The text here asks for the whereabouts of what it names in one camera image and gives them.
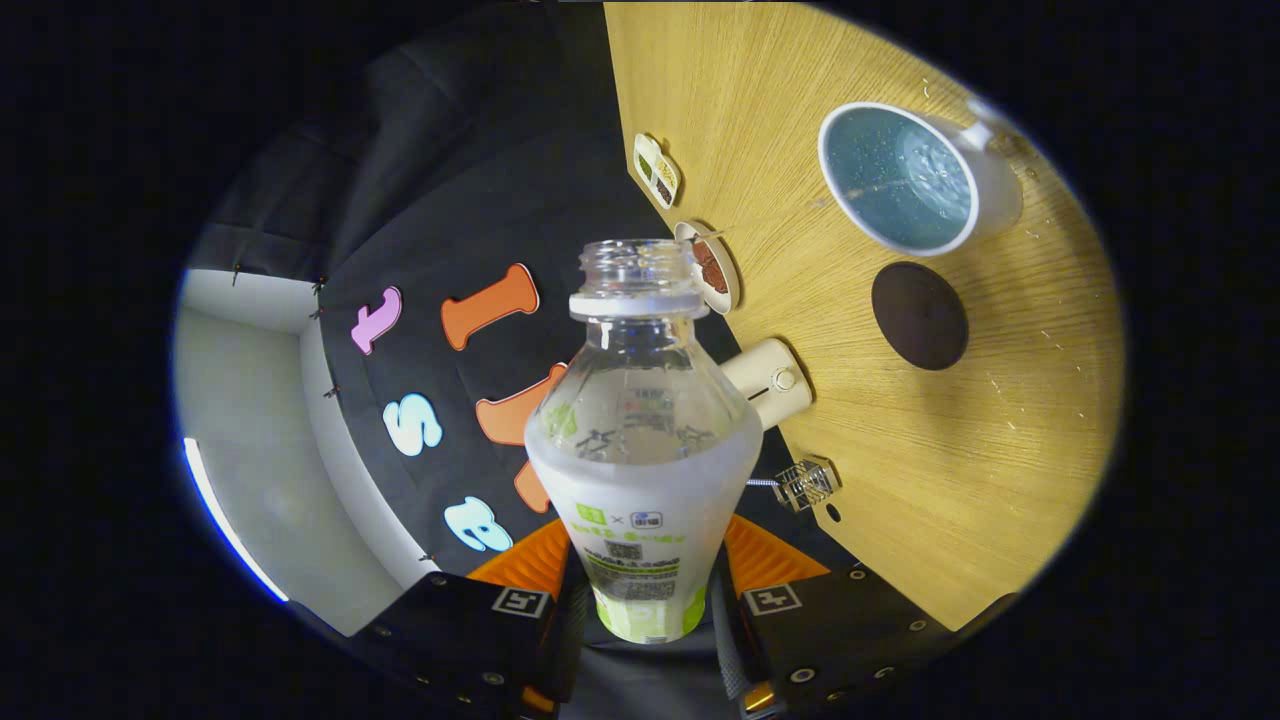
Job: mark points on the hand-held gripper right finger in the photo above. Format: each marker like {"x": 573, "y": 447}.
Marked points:
{"x": 850, "y": 625}

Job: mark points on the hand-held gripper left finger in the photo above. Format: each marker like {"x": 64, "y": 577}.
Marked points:
{"x": 450, "y": 625}

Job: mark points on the clear plastic juice bottle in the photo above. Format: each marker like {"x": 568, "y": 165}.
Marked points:
{"x": 640, "y": 480}

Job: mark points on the dark brown round coaster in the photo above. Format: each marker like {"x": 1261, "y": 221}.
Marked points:
{"x": 920, "y": 315}

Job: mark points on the white cup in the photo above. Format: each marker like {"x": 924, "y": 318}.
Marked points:
{"x": 1000, "y": 200}

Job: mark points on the metal mesh pen holder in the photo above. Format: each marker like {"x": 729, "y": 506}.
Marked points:
{"x": 808, "y": 484}

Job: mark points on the wooden table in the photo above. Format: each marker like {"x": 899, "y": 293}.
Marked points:
{"x": 900, "y": 480}

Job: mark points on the purple pen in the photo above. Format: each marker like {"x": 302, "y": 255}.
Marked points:
{"x": 762, "y": 483}

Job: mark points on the long ceiling light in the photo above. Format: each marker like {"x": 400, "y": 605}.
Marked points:
{"x": 225, "y": 525}

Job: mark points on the cream toaster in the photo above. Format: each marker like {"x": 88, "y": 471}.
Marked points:
{"x": 770, "y": 385}

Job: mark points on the small white round plate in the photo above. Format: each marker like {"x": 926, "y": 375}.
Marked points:
{"x": 712, "y": 268}

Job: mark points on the white divided tray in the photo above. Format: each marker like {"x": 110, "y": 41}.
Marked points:
{"x": 657, "y": 170}

